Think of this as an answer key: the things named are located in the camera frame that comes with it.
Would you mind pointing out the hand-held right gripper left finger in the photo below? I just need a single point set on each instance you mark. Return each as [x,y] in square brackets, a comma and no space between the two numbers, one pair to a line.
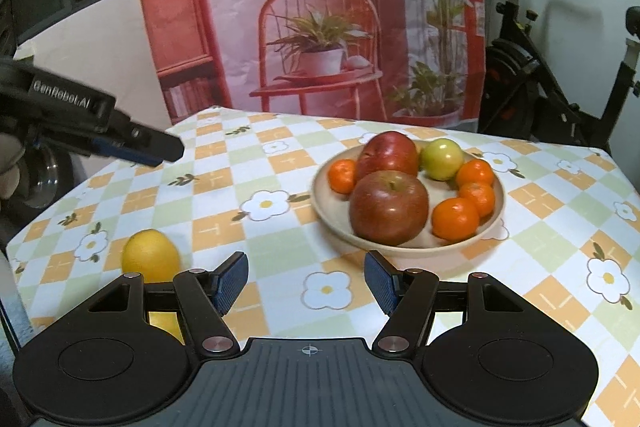
[231,282]

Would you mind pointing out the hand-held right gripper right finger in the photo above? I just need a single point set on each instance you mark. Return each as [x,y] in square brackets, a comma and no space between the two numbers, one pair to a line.
[381,282]

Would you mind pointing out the yellow lemon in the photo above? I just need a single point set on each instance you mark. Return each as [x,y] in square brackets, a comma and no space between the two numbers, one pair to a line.
[150,254]

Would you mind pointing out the red apple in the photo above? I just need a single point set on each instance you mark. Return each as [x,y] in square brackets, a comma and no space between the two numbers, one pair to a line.
[387,152]
[389,208]

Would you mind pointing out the beige round plate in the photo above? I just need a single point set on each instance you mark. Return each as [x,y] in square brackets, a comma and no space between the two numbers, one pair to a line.
[330,212]

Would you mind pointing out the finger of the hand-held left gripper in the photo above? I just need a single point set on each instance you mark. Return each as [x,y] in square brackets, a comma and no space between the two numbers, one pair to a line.
[150,144]

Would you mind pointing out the black exercise bike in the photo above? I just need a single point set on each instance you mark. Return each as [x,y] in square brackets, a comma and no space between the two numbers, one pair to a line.
[525,72]

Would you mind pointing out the orange mandarin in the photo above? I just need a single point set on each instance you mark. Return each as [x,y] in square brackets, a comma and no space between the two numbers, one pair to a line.
[480,198]
[343,177]
[455,219]
[475,172]

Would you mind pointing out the checked flower tablecloth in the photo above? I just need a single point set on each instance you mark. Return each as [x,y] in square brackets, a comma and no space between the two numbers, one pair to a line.
[225,187]

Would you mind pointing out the green apple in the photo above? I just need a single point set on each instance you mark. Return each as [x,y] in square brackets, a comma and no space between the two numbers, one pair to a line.
[441,158]

